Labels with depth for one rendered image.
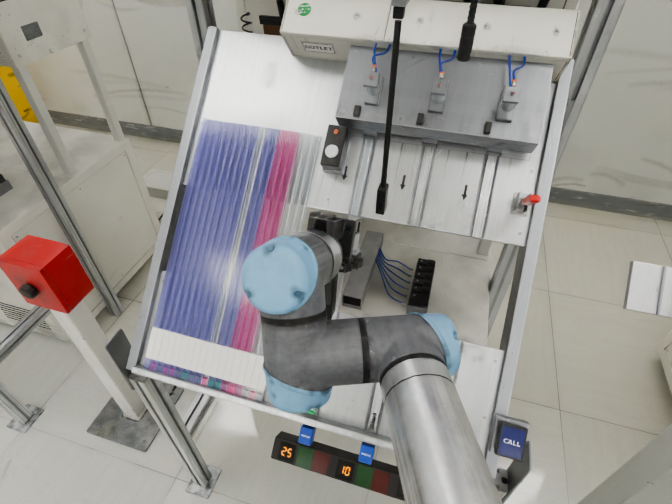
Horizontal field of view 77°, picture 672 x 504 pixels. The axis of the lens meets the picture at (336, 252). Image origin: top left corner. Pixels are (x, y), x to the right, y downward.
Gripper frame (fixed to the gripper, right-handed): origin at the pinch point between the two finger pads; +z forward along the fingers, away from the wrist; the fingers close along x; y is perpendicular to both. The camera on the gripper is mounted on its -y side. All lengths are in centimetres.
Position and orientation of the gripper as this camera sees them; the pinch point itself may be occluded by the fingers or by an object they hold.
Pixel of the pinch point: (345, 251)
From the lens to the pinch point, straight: 76.1
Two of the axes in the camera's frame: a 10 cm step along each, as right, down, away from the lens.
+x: -9.6, -1.9, 2.1
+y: 1.6, -9.7, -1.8
